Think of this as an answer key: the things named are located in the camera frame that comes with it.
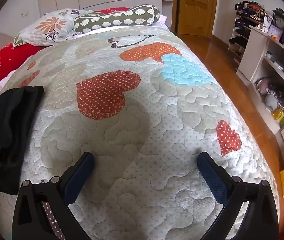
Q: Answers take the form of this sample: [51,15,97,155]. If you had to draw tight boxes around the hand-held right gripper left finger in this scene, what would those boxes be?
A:
[12,152,95,240]

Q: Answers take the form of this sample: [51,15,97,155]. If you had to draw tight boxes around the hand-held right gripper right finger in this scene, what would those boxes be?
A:
[196,152,279,240]

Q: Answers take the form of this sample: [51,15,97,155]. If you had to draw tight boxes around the black pants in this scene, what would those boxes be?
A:
[0,85,45,195]

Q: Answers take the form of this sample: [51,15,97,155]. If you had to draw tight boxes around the heart patterned quilt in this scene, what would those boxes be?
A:
[0,26,280,240]

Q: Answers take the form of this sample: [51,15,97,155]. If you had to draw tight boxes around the pale pink bed sheet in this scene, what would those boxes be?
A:
[0,69,16,92]

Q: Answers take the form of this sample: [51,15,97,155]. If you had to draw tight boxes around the white shelf cabinet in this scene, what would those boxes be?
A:
[236,25,284,164]

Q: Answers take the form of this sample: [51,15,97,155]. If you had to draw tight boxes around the red embroidered pillow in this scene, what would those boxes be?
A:
[0,42,45,108]

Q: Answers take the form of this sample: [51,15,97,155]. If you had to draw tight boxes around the floral pillow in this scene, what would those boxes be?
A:
[13,9,95,47]

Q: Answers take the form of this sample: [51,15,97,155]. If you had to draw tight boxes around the hedgehog print bolster pillow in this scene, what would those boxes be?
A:
[73,4,160,35]

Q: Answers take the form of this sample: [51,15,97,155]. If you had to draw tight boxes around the white shoe rack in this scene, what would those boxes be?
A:
[227,1,275,70]

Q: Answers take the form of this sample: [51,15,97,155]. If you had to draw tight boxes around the wooden door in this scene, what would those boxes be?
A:
[172,0,219,37]

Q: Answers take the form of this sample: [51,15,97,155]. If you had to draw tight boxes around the plain red cushion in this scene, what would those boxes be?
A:
[99,7,130,13]

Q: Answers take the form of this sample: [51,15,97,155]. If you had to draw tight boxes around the ornate black clock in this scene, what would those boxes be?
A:
[272,8,284,28]

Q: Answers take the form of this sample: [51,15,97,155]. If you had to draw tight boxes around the purple photo frame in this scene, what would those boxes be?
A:
[267,24,281,42]

